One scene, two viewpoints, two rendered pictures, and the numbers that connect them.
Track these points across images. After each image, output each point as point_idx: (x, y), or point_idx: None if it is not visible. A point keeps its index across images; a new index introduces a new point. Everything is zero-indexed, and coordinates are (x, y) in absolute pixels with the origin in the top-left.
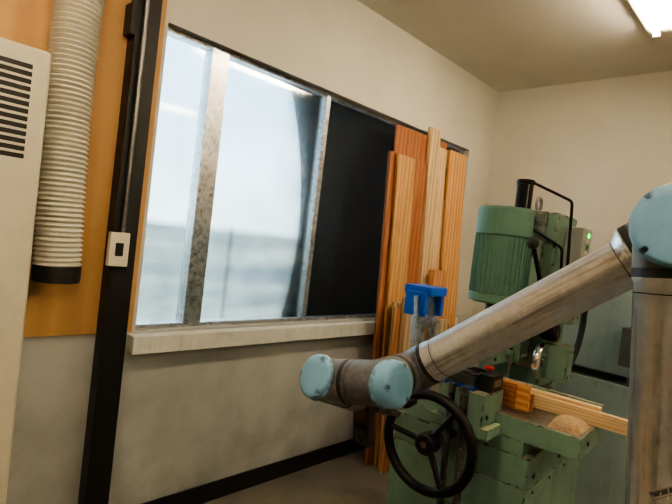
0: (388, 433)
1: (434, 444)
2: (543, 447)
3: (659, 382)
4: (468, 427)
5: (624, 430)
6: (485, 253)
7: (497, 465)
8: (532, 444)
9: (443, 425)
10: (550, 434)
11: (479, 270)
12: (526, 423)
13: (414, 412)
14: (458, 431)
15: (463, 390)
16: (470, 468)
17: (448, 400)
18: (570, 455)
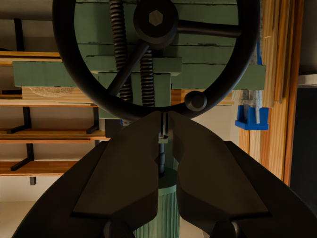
0: (247, 12)
1: (134, 27)
2: (49, 63)
3: None
4: (75, 83)
5: (29, 90)
6: (160, 231)
7: (98, 21)
8: (62, 63)
9: (124, 70)
10: (45, 81)
11: (165, 214)
12: (73, 85)
13: (222, 52)
14: (123, 58)
15: (126, 122)
16: (54, 7)
17: (121, 118)
18: (20, 64)
